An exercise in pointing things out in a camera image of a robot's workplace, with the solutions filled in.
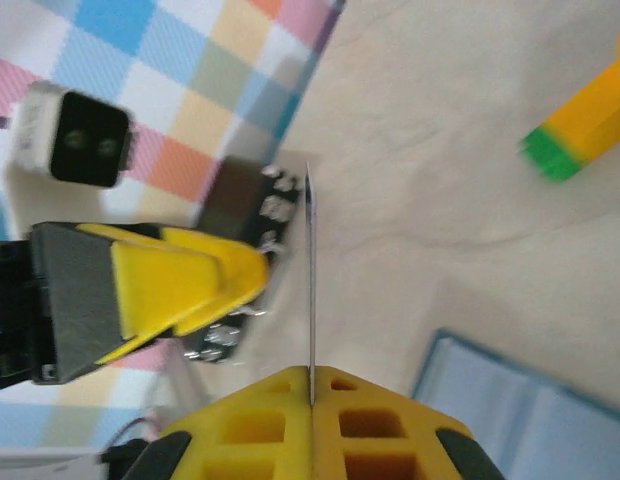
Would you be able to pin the yellow green toy block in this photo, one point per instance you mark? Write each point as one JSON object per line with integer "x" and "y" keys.
{"x": 585, "y": 115}

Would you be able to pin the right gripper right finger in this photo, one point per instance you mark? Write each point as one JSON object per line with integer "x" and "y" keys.
{"x": 380, "y": 450}

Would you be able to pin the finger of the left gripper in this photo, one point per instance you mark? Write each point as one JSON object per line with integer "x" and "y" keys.
{"x": 140, "y": 295}
{"x": 230, "y": 260}

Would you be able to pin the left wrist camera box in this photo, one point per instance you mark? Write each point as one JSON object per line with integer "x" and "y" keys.
{"x": 85, "y": 135}

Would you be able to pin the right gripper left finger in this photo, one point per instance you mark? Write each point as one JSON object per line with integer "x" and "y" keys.
{"x": 250, "y": 450}

